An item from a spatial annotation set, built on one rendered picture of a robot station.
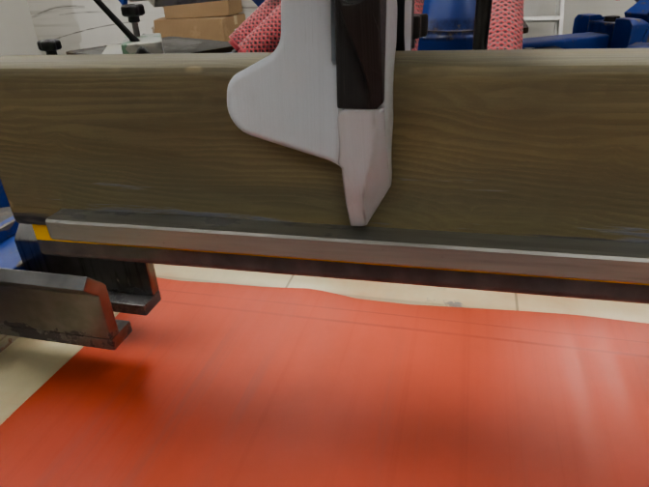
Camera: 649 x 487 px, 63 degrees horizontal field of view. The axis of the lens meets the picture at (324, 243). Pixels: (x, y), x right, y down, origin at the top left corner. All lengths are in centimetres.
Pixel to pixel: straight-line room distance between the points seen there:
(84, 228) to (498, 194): 18
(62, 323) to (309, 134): 21
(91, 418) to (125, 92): 18
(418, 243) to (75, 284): 18
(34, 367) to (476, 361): 27
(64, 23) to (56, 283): 531
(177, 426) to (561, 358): 22
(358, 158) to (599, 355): 22
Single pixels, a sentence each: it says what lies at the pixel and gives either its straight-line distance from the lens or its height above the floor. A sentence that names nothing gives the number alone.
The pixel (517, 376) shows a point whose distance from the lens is 33.
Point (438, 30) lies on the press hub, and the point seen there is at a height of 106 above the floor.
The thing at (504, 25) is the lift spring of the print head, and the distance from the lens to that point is 71.
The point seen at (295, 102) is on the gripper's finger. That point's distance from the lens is 19.
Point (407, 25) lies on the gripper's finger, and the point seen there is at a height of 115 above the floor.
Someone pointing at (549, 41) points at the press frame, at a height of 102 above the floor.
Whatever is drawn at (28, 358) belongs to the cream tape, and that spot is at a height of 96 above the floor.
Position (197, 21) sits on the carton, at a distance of 436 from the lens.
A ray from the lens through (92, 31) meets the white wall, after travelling 544.
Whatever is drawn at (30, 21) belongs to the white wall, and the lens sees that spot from 578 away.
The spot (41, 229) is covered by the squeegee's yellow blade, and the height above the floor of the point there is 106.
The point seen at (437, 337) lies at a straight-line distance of 35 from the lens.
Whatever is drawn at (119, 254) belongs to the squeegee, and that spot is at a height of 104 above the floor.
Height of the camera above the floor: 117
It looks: 28 degrees down
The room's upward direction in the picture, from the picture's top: 3 degrees counter-clockwise
